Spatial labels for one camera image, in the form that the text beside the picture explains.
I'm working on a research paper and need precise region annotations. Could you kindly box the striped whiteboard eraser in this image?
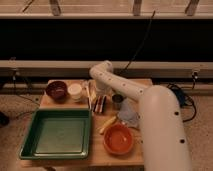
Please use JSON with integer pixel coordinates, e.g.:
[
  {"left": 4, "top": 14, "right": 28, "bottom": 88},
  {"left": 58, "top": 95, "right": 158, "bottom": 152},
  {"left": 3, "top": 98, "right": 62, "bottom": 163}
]
[{"left": 93, "top": 95, "right": 106, "bottom": 114}]

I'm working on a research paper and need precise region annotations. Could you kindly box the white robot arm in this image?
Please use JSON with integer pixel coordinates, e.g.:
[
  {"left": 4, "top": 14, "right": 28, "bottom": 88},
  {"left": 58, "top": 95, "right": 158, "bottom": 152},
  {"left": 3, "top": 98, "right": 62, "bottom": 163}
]
[{"left": 89, "top": 61, "right": 193, "bottom": 171}]

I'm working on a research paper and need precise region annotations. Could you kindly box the dark maroon bowl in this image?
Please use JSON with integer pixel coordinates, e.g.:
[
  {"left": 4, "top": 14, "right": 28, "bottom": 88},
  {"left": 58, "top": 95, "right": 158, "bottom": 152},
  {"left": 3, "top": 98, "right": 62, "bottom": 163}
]
[{"left": 45, "top": 81, "right": 68, "bottom": 101}]

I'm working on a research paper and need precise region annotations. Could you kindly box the orange red bowl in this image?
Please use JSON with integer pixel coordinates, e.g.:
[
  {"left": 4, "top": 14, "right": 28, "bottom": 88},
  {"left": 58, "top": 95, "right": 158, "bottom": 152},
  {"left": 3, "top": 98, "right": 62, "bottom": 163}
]
[{"left": 103, "top": 124, "right": 134, "bottom": 155}]

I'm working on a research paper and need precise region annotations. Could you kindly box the small metal cup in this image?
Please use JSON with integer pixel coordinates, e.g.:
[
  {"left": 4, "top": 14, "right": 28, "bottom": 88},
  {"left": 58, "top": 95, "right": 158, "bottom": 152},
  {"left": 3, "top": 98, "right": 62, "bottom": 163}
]
[{"left": 112, "top": 94, "right": 124, "bottom": 110}]

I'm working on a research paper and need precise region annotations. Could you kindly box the white plastic utensil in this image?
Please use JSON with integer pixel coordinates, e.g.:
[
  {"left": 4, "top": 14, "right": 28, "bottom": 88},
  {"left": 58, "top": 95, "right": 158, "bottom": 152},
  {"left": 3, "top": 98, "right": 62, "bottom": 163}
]
[{"left": 85, "top": 81, "right": 92, "bottom": 109}]

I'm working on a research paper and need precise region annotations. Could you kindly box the wooden cutting board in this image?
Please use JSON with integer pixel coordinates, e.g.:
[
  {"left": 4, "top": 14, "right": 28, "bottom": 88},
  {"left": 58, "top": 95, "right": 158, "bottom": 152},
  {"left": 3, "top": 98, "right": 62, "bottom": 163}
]
[{"left": 39, "top": 79, "right": 89, "bottom": 109}]

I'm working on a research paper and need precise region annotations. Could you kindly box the white cup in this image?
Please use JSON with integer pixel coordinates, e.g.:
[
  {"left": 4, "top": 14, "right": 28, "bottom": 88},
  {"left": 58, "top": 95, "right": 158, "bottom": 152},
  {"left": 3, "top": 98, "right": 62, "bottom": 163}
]
[{"left": 68, "top": 83, "right": 83, "bottom": 102}]

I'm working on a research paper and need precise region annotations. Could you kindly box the grey blue cloth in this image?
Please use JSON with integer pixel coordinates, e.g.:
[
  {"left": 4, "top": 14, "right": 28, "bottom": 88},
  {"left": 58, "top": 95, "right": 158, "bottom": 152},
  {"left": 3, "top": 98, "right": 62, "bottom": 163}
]
[{"left": 117, "top": 99, "right": 139, "bottom": 128}]

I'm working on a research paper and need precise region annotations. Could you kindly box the yellow banana toy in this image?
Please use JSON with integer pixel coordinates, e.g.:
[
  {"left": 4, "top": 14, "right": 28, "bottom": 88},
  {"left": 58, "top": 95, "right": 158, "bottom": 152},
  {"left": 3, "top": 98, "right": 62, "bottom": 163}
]
[{"left": 99, "top": 116, "right": 117, "bottom": 134}]

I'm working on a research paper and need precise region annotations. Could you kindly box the green plastic tray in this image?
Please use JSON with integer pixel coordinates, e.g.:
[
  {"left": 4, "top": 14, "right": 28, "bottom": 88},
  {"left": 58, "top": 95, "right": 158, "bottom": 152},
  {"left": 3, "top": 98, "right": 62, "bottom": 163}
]
[{"left": 19, "top": 109, "right": 92, "bottom": 160}]

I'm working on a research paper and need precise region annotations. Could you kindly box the black power adapter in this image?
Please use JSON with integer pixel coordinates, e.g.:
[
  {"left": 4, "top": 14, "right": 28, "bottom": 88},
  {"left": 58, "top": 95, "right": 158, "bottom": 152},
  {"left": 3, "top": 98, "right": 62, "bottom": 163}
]
[{"left": 167, "top": 83, "right": 192, "bottom": 107}]

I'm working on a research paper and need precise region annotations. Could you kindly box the black hanging cable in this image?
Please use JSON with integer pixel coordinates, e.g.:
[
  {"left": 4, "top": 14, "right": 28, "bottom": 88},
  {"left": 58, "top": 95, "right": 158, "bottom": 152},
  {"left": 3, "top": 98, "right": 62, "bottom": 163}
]
[{"left": 118, "top": 9, "right": 157, "bottom": 75}]

